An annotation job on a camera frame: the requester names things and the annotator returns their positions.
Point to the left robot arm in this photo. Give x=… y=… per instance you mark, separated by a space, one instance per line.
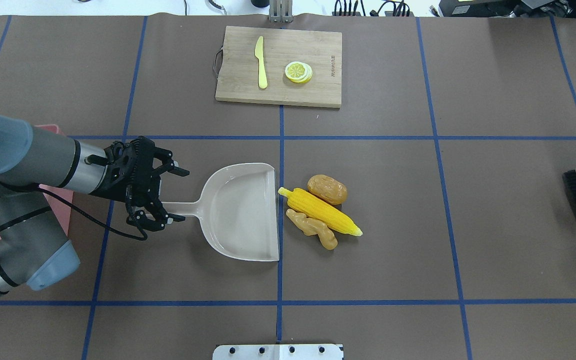
x=34 y=248

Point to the beige plastic dustpan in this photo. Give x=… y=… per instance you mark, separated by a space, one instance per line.
x=237 y=212

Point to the yellow plastic knife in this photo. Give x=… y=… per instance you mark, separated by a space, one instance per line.
x=259 y=53

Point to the yellow lemon slices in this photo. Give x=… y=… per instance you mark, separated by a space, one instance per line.
x=298 y=72

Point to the yellow toy ginger root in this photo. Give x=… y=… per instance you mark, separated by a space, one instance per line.
x=313 y=227

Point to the yellow toy corn cob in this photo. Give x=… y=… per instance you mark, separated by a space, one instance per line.
x=304 y=202

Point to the brown toy potato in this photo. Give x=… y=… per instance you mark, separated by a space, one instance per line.
x=328 y=189

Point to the bamboo cutting board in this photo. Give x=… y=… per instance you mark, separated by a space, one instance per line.
x=237 y=79

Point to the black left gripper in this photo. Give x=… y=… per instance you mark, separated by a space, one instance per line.
x=118 y=188

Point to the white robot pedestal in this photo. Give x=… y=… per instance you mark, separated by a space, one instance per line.
x=300 y=351

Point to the aluminium frame post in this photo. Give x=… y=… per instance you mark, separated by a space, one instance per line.
x=281 y=11

